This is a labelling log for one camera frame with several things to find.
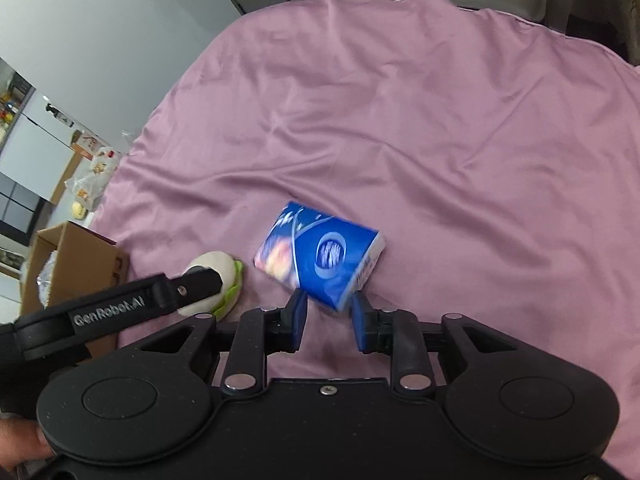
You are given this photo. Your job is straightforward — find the yellow slipper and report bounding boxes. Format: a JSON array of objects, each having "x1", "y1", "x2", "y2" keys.
[{"x1": 70, "y1": 202, "x2": 88, "y2": 220}]

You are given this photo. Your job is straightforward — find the blue tissue pack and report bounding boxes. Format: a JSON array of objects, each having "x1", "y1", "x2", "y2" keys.
[{"x1": 254, "y1": 202, "x2": 386, "y2": 312}]

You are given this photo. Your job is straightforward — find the person's left hand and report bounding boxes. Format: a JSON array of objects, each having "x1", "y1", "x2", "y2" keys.
[{"x1": 0, "y1": 418, "x2": 53, "y2": 471}]

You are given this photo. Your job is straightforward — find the brown cardboard box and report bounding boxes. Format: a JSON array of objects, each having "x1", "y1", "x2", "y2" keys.
[{"x1": 19, "y1": 220, "x2": 132, "y2": 361}]

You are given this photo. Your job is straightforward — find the white plastic shopping bag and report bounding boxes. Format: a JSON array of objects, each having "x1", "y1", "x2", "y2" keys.
[{"x1": 65, "y1": 146, "x2": 122, "y2": 211}]

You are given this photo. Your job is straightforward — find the burger plush toy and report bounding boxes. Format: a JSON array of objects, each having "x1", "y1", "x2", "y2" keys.
[{"x1": 178, "y1": 252, "x2": 244, "y2": 321}]

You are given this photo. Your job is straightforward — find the orange white carton box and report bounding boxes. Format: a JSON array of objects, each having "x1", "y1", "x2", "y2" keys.
[{"x1": 70, "y1": 129, "x2": 104, "y2": 160}]

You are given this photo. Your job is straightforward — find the pink bed sheet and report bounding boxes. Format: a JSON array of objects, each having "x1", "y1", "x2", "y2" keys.
[{"x1": 91, "y1": 0, "x2": 639, "y2": 479}]

